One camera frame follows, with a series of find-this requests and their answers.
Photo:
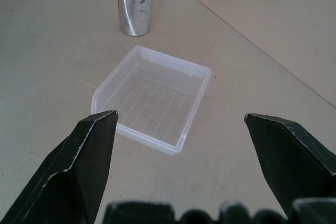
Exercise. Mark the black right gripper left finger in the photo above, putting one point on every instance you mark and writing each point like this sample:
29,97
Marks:
65,171

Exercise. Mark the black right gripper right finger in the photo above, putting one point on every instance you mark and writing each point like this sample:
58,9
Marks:
286,161

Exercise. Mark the clear square plastic container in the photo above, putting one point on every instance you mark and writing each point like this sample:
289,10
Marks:
155,100

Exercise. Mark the silver metal can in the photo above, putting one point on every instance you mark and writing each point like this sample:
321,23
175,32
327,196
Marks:
135,3

